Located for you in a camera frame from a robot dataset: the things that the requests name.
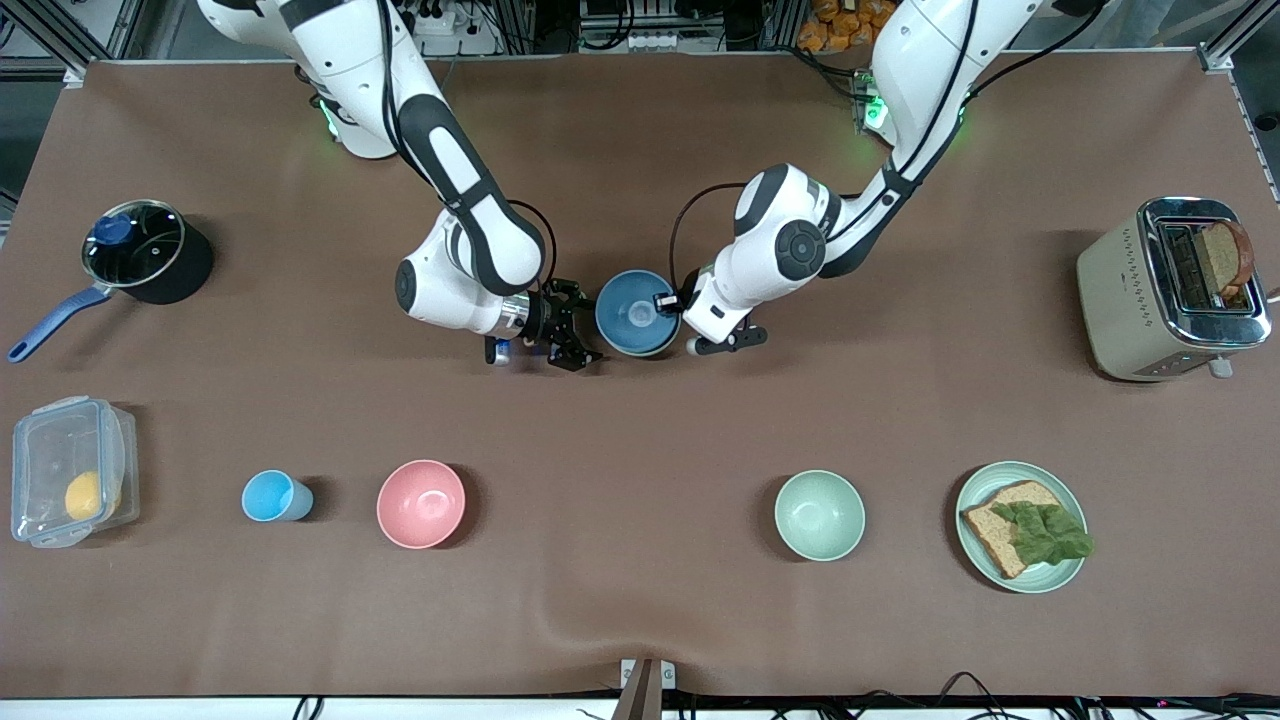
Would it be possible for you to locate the metal table edge bracket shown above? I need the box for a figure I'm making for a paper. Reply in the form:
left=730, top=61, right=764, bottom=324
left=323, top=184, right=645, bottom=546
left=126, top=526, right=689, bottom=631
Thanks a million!
left=619, top=658, right=677, bottom=720

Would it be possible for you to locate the blue bowl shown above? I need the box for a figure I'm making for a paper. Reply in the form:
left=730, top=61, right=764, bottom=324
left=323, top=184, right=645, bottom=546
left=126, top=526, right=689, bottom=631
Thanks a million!
left=595, top=269, right=684, bottom=357

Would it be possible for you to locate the white power strip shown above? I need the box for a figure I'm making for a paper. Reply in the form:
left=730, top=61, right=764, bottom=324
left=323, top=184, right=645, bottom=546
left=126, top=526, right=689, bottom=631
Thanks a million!
left=580, top=30, right=693, bottom=54
left=410, top=0, right=501, bottom=57

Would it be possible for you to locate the orange snack bag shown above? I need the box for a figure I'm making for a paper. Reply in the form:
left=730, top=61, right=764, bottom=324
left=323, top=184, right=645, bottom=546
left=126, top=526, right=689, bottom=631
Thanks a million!
left=797, top=0, right=901, bottom=53

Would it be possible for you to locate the brown bread slice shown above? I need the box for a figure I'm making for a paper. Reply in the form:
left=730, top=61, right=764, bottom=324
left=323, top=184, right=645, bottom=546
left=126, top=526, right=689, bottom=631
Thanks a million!
left=961, top=481, right=1067, bottom=580

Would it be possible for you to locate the glass pot lid blue knob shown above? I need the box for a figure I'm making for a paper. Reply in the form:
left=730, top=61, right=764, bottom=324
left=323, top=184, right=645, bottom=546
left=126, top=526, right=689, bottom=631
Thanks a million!
left=82, top=200, right=187, bottom=289

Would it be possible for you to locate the black pot with blue handle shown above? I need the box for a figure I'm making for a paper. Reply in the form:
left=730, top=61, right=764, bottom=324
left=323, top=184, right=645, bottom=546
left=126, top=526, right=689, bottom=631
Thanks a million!
left=8, top=200, right=215, bottom=364

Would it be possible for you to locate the brown toast slice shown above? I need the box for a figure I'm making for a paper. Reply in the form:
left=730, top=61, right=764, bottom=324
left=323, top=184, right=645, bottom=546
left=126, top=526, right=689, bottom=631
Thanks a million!
left=1199, top=219, right=1256, bottom=302

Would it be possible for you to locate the light green plate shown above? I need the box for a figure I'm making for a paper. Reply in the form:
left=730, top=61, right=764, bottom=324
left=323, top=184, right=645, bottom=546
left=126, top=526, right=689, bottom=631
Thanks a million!
left=955, top=461, right=1089, bottom=595

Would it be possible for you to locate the aluminium frame profile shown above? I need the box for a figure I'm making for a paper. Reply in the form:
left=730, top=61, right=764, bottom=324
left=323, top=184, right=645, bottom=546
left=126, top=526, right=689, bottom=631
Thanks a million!
left=0, top=0, right=133, bottom=87
left=1200, top=0, right=1280, bottom=77

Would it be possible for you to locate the light blue cup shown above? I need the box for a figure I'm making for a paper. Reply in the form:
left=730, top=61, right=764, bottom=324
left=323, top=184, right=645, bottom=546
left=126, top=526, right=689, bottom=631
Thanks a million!
left=241, top=470, right=314, bottom=523

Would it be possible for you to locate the clear plastic lidded container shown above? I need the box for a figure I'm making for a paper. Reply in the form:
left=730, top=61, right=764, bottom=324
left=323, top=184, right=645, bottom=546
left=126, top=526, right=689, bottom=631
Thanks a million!
left=10, top=396, right=141, bottom=549

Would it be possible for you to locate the pink bowl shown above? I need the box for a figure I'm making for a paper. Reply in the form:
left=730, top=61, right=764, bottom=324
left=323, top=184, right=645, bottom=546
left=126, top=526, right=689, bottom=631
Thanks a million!
left=376, top=459, right=467, bottom=550

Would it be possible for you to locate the yellow lemon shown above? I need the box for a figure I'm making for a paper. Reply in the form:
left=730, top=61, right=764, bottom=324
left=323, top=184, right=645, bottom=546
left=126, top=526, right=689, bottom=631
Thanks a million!
left=65, top=471, right=122, bottom=521

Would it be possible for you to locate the green lettuce leaf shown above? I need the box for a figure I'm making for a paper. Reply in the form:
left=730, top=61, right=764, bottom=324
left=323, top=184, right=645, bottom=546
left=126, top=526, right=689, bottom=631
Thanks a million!
left=990, top=500, right=1095, bottom=567

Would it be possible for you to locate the light green bowl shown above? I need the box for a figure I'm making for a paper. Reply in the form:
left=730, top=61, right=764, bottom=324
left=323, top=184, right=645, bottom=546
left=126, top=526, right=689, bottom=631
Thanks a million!
left=774, top=470, right=867, bottom=562
left=600, top=336, right=682, bottom=360

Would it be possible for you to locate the silver beige toaster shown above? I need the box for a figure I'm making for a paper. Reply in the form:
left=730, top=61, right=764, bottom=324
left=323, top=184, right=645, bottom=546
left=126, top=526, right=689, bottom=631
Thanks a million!
left=1076, top=197, right=1273, bottom=383

